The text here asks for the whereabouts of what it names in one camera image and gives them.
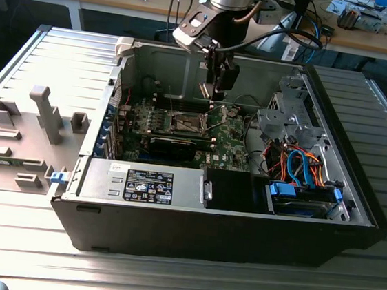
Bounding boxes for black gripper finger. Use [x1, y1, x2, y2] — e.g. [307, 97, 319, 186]
[213, 62, 242, 105]

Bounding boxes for silver green CPU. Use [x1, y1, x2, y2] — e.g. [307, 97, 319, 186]
[197, 81, 214, 100]

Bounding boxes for thin metal locking lever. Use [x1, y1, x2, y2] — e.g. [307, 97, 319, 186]
[165, 85, 178, 115]

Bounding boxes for CPU socket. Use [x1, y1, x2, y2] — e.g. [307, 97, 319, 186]
[169, 110, 209, 136]

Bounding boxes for silver metal drive cage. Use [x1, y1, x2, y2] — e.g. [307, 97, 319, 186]
[252, 72, 338, 156]

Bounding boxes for green motherboard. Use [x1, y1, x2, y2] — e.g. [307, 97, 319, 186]
[118, 92, 257, 174]

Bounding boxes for black speaker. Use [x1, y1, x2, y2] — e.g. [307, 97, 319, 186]
[290, 0, 313, 32]

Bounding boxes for black graphics card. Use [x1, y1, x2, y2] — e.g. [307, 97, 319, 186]
[147, 135, 198, 163]

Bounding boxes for pale grey case latch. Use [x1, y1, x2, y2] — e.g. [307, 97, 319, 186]
[114, 35, 137, 59]

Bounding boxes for black plastic shroud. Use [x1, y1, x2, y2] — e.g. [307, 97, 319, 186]
[203, 168, 269, 216]

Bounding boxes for dark finned cooler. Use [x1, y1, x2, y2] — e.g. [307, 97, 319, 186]
[336, 3, 363, 31]

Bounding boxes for grey metal drive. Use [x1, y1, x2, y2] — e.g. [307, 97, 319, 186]
[357, 8, 385, 33]

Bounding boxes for hard disk in blue carrier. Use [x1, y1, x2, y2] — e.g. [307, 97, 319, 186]
[262, 179, 345, 222]

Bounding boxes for black open PC case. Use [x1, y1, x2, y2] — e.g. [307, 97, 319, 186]
[45, 30, 387, 284]

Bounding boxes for grey power supply unit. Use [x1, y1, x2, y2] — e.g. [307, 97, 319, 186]
[76, 156, 209, 211]

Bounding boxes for blue plastic clip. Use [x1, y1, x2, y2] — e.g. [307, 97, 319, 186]
[49, 169, 70, 186]

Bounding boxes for grey parts rack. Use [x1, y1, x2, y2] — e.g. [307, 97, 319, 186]
[0, 81, 94, 200]

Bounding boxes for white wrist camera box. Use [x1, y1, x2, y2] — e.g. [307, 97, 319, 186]
[170, 6, 217, 55]

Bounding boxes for orange power wires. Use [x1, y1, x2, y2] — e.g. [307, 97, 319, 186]
[261, 141, 331, 188]

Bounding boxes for blue flat data wire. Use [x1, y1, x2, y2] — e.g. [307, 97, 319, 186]
[284, 147, 321, 189]

